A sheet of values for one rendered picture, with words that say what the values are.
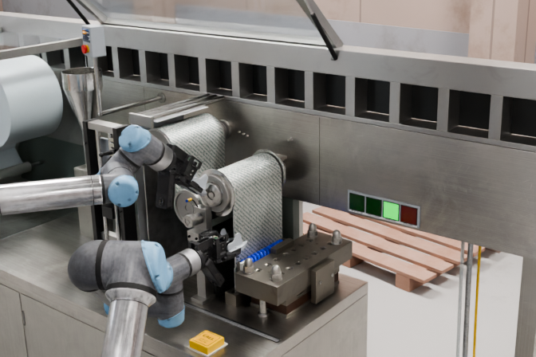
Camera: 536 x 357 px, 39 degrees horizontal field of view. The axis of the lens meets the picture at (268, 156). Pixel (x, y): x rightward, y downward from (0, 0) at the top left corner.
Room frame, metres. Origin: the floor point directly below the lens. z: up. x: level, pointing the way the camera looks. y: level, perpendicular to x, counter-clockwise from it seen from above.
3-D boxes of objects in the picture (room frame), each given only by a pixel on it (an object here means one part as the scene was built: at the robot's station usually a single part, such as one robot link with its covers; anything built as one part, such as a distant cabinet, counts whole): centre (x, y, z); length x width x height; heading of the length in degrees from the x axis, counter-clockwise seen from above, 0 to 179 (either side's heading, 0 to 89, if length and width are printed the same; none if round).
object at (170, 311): (1.90, 0.30, 1.01); 0.11 x 0.08 x 0.11; 83
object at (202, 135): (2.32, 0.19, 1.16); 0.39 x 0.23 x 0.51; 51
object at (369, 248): (4.48, -0.74, 0.05); 1.21 x 0.83 x 0.11; 40
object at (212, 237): (2.02, 0.18, 1.12); 0.12 x 0.08 x 0.09; 141
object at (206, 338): (1.86, 0.18, 0.91); 0.07 x 0.07 x 0.02; 51
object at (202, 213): (2.13, 0.21, 1.05); 0.06 x 0.05 x 0.31; 141
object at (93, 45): (2.51, 0.57, 1.66); 0.07 x 0.07 x 0.10; 37
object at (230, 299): (2.20, 0.04, 0.92); 0.28 x 0.04 x 0.04; 141
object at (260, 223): (2.21, 0.03, 1.11); 0.23 x 0.01 x 0.18; 141
